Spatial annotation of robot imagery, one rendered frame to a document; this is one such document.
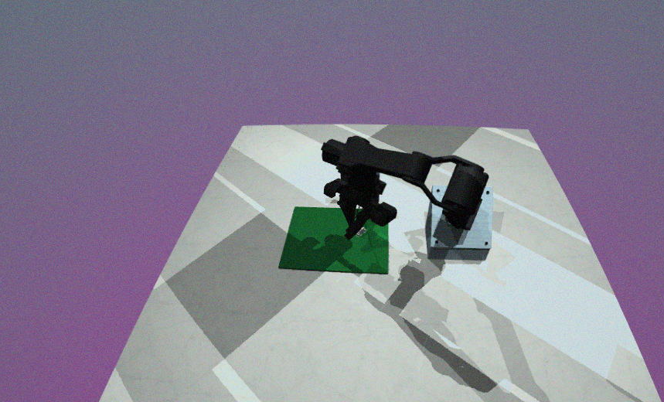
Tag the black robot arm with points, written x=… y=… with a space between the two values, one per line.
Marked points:
x=462 y=198

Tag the green flat board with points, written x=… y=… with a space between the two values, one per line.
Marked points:
x=315 y=242

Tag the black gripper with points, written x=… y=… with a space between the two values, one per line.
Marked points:
x=358 y=192

